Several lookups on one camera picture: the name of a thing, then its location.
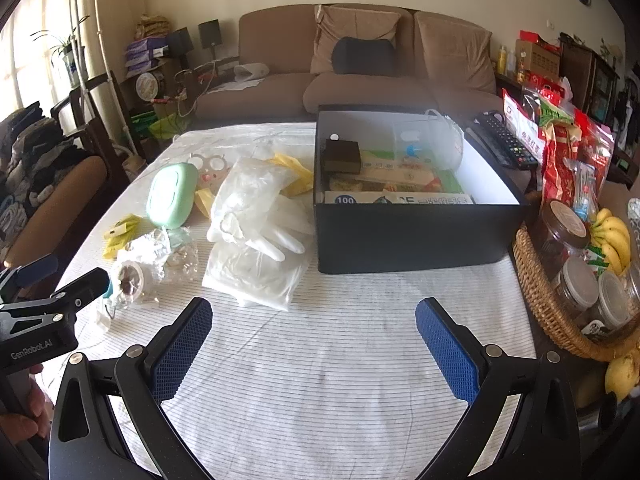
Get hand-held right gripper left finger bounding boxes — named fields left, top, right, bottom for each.
left=48, top=296, right=216, bottom=480

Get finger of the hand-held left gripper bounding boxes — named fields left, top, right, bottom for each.
left=0, top=253, right=60, bottom=301
left=0, top=267, right=111, bottom=333

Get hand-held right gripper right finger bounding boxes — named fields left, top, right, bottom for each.
left=414, top=296, right=583, bottom=480

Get black storage box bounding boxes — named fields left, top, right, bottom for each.
left=314, top=105, right=532, bottom=275

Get person's left hand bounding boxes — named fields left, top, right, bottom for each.
left=0, top=365, right=54, bottom=442

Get clear tape roll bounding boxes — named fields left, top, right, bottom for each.
left=111, top=259, right=151, bottom=306

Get yellow sachet strip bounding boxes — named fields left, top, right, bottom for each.
left=102, top=213, right=143, bottom=261

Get tan armchair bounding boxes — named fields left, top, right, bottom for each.
left=0, top=154, right=109, bottom=267

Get crumpled clear plastic wrap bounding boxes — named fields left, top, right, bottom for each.
left=122, top=227, right=201, bottom=286

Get white plastic glove packet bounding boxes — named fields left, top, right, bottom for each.
left=201, top=242, right=308, bottom=308

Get wicker basket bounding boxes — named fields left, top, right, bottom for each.
left=512, top=195, right=640, bottom=363

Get pile of dark clothes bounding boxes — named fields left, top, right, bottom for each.
left=0, top=101, right=84, bottom=211

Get mint green wipes case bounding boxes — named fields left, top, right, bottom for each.
left=146, top=162, right=200, bottom=227

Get clear jar with grey lid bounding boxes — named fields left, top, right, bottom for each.
left=552, top=258, right=601, bottom=322

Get white blue printed box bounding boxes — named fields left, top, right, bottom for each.
left=324, top=191, right=475, bottom=206

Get dark wooden chair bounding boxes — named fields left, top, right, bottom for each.
left=50, top=70, right=132, bottom=162

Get jar with brown lid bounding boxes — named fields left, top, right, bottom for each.
left=532, top=200, right=591, bottom=281

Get green plastic bag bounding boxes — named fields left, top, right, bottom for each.
left=150, top=114, right=192, bottom=144

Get bag of clear plastic gloves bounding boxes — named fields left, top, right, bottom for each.
left=206, top=156, right=316, bottom=262

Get yellow banana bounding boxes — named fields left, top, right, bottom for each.
left=604, top=352, right=640, bottom=403

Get clear jar with white lid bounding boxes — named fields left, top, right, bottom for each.
left=580, top=270, right=635, bottom=335

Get beige paper packet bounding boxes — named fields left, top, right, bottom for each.
left=360, top=150, right=437, bottom=187

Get bunch of yellow bananas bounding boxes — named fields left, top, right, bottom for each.
left=587, top=208, right=633, bottom=276

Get clear toothbrush pack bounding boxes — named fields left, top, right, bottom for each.
left=565, top=157, right=598, bottom=221

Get potted plant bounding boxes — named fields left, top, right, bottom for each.
left=30, top=15, right=90, bottom=87

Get black remote control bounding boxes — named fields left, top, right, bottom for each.
left=474, top=110, right=540, bottom=170

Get brown scouring sponge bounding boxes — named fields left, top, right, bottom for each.
left=322, top=139, right=363, bottom=175

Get red gold snack bag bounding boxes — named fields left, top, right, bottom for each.
left=539, top=122, right=583, bottom=206

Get stack of purple white packs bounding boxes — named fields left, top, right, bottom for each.
left=124, top=36, right=171, bottom=74

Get white coat rack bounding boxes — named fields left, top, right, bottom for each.
left=62, top=0, right=137, bottom=157

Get sheer window curtain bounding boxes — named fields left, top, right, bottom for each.
left=0, top=0, right=126, bottom=121

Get black speaker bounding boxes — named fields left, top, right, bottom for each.
left=198, top=19, right=223, bottom=50
left=167, top=27, right=194, bottom=57

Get white object on sofa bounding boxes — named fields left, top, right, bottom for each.
left=234, top=62, right=268, bottom=81

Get brown sofa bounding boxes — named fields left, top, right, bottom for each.
left=192, top=4, right=506, bottom=122

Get tan back cushion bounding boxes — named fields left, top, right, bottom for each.
left=414, top=10, right=497, bottom=95

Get cardboard box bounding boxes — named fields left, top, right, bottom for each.
left=515, top=40, right=561, bottom=79

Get black lumbar pillow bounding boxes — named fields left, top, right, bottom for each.
left=331, top=36, right=397, bottom=76

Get dark wooden cabinet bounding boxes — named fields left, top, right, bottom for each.
left=560, top=35, right=640, bottom=127

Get tan sofa cushion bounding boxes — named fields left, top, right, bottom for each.
left=311, top=4, right=402, bottom=75

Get white ring plastic frame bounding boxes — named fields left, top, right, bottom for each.
left=187, top=152, right=227, bottom=174

